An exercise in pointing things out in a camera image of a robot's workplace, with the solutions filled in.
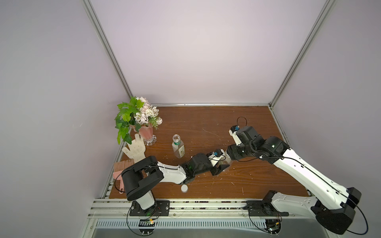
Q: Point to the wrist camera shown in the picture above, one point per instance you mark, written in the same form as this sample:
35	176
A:
233	132
217	155

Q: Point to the pink glass vase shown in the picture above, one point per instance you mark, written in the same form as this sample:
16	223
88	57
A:
148	136

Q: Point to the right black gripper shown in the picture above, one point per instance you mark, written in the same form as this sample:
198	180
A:
233	151

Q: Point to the right electronics board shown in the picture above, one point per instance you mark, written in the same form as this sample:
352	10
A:
273	226

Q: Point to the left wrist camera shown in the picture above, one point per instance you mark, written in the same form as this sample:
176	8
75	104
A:
217	155

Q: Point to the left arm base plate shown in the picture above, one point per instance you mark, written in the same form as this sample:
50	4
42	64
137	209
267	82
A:
160	208

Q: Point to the pink brush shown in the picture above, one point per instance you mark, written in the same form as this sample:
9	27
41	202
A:
119	167

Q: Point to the aluminium front rail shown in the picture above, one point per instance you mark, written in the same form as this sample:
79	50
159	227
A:
208	208

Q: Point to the left electronics board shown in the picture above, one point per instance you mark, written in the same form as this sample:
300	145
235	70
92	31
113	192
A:
146	227

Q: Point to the electronics board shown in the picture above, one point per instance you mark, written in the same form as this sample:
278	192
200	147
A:
273	226
146	227

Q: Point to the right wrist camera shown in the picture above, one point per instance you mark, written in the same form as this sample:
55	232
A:
233	132

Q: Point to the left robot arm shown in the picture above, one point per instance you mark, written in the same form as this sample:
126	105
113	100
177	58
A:
139	179

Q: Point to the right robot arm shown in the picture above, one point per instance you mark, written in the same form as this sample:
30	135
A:
332	205

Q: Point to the artificial flower bouquet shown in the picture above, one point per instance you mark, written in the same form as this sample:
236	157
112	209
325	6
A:
133	115

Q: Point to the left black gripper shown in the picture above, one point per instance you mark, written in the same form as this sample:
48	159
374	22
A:
215	172

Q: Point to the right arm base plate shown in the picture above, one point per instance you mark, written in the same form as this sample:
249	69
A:
263	208

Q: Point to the white knitted work glove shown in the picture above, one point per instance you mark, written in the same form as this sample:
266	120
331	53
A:
135	150

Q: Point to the labelled clear plastic bottle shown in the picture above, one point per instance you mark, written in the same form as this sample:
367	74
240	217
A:
178	146

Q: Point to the white bottle cap left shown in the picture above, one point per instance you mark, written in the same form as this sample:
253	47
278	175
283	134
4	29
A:
184	188

